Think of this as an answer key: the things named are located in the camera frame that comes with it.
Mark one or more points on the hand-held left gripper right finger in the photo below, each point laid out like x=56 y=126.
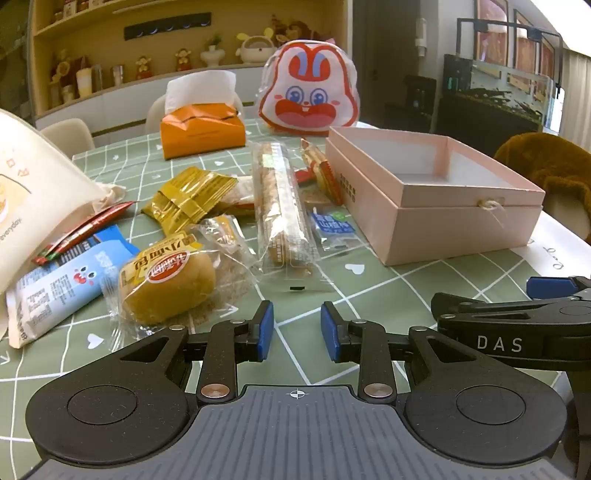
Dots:
x=329 y=334

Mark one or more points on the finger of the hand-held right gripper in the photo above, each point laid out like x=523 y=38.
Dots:
x=471 y=308
x=551 y=287

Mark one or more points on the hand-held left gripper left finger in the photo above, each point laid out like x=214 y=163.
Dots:
x=266 y=330

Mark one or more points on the pink cardboard box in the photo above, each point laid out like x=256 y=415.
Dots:
x=438 y=230

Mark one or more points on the bread bun packet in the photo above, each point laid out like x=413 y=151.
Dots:
x=161 y=286

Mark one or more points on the long biscuit packet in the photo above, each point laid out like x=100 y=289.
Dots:
x=281 y=207

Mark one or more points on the yellow snack packet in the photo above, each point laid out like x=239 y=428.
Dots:
x=189 y=198

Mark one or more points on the red white cracker packet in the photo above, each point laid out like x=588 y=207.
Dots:
x=323 y=168

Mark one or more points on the blue snack packet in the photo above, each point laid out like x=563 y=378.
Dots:
x=55 y=295

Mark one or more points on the white handwritten paper sheet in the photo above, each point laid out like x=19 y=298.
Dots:
x=563 y=244

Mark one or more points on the green checked tablecloth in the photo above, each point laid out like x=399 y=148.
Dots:
x=415 y=300

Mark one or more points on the small blue white packet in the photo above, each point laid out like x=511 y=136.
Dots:
x=330 y=226

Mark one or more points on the brown pastry clear packet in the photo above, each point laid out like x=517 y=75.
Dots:
x=315 y=197

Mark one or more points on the small red white packet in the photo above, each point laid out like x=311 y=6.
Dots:
x=305 y=177

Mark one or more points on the glass fish tank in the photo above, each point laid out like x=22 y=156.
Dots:
x=498 y=101

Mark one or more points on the grey window curtain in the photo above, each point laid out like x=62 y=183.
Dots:
x=577 y=92

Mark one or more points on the orange tissue box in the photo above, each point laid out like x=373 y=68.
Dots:
x=203 y=136

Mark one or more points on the red stick packet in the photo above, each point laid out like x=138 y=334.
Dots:
x=87 y=228

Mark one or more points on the black countertop appliance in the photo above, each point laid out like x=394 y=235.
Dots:
x=419 y=104

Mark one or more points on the white chair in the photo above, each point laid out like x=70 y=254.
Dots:
x=154 y=115
x=69 y=136

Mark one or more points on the white tissue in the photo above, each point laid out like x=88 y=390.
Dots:
x=198 y=90

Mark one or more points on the rabbit face bag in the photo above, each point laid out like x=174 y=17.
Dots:
x=307 y=78

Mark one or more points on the white cabinet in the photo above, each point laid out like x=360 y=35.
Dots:
x=115 y=115

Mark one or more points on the cream tote bag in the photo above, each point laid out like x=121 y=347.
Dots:
x=37 y=184

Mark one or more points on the white plant vase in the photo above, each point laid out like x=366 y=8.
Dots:
x=212 y=57

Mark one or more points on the white rabbit figurine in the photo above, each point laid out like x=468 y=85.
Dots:
x=256 y=50

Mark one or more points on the monkey figurine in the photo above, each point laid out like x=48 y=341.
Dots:
x=183 y=60
x=143 y=69

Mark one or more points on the lion plush toy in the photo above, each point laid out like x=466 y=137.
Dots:
x=295 y=32

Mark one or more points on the black light bar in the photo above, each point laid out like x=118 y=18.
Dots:
x=175 y=23

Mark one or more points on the yellow flower figurine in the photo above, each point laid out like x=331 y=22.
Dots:
x=60 y=69

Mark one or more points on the white wall dispenser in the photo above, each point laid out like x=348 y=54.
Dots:
x=420 y=32

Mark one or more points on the wooden wall shelf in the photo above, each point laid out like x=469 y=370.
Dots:
x=161 y=46

